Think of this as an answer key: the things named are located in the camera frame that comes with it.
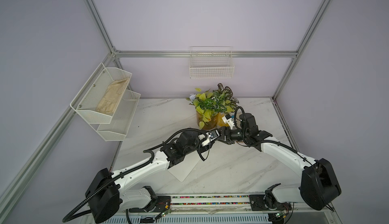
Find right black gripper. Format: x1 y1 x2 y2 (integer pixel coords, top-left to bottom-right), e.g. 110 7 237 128
214 127 249 144

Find white laptop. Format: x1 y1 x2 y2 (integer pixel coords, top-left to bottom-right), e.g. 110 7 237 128
167 153 201 182

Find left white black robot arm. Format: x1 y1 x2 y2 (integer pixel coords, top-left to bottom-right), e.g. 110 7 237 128
62 128 220 224

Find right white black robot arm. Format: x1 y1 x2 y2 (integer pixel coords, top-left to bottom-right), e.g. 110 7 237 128
220 112 341 210

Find yellow glass cup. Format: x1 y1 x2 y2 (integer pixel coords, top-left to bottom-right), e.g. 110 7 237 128
217 113 231 128

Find potted green plant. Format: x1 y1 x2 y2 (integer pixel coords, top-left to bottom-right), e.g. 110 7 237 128
186 83 239 130

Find beige glove in basket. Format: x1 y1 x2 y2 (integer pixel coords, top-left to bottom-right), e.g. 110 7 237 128
96 78 130 116

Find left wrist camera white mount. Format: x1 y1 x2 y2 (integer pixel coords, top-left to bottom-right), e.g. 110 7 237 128
201 130 220 147

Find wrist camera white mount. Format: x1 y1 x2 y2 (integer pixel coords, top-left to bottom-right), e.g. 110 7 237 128
222 114 235 129
201 130 220 147

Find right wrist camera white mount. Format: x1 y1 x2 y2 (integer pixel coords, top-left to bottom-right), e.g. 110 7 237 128
222 114 235 129

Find aluminium front rail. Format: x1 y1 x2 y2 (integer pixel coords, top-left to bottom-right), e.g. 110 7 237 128
80 191 342 224

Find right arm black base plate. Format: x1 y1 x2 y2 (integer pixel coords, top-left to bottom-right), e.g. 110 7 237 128
249 194 292 212

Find white wire wall basket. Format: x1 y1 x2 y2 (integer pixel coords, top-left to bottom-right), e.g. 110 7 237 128
189 46 235 79

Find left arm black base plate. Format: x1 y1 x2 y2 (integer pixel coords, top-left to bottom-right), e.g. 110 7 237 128
129 196 171 213

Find white two-tier wall basket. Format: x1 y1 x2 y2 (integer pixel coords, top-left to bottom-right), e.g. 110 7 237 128
70 63 140 141

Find aluminium frame profiles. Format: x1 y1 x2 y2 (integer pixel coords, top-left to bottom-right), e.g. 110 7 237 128
1 0 333 222

